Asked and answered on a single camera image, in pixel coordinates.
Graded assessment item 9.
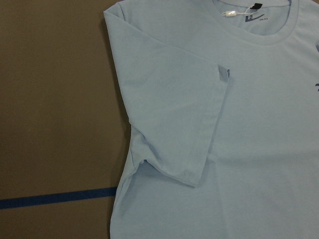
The light blue t-shirt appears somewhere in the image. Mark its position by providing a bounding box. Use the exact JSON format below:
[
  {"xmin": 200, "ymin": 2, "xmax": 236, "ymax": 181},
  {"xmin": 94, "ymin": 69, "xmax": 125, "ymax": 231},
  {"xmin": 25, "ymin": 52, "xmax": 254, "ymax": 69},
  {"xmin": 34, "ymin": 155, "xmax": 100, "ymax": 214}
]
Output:
[{"xmin": 104, "ymin": 0, "xmax": 319, "ymax": 239}]

